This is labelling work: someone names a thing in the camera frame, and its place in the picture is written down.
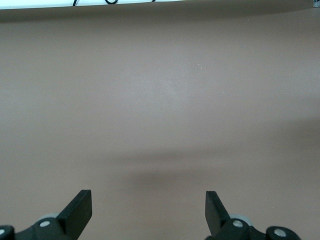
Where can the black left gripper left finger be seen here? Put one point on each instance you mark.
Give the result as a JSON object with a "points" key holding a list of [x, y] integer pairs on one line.
{"points": [[75, 215]]}

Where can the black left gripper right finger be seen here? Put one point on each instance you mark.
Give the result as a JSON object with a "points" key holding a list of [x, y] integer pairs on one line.
{"points": [[217, 215]]}

